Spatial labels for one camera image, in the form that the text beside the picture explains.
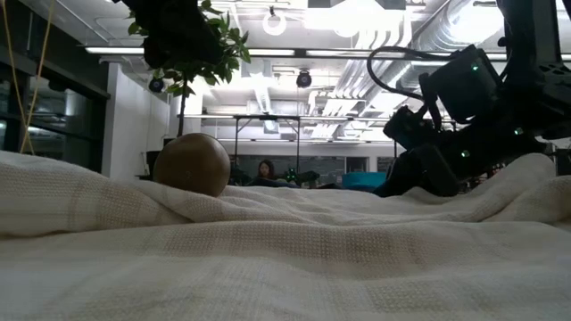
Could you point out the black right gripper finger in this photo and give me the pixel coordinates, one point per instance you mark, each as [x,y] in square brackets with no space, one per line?
[401,176]
[439,174]

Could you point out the person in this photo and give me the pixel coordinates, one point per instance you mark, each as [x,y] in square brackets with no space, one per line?
[266,169]

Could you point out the large green potted plant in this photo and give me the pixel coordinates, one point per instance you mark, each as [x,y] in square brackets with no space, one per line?
[225,67]

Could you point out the black dome fixture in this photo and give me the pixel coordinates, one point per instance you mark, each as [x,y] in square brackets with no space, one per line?
[156,85]
[303,79]

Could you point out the white plaid cloth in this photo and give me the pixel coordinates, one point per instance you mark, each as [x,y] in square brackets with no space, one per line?
[285,258]

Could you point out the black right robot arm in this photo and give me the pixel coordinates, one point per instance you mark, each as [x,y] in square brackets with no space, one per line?
[535,44]

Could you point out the long fluorescent light strip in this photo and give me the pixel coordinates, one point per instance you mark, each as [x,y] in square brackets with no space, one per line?
[116,50]

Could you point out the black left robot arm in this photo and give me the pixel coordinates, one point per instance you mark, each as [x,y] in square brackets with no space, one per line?
[178,31]

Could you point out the brown toy kiwi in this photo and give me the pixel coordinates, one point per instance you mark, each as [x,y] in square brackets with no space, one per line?
[192,165]

